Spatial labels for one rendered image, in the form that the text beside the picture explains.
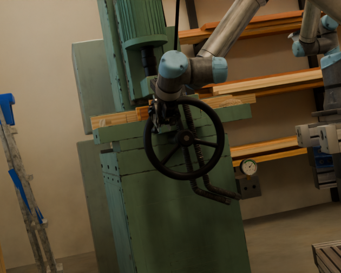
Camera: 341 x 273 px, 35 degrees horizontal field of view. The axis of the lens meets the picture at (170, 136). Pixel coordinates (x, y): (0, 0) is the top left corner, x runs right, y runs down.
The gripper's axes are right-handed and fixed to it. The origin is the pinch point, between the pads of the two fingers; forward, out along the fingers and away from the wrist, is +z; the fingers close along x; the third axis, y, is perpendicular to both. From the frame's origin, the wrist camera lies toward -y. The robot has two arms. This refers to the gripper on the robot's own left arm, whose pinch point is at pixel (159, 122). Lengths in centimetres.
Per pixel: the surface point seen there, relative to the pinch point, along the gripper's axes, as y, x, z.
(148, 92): -29.6, 5.7, 24.7
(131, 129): -11.6, -5.3, 20.5
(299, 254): 15, 97, 149
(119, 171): 0.9, -12.5, 27.9
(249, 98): -24, 49, 32
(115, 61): -56, -2, 36
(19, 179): -36, -51, 91
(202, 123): -4.9, 18.8, 13.4
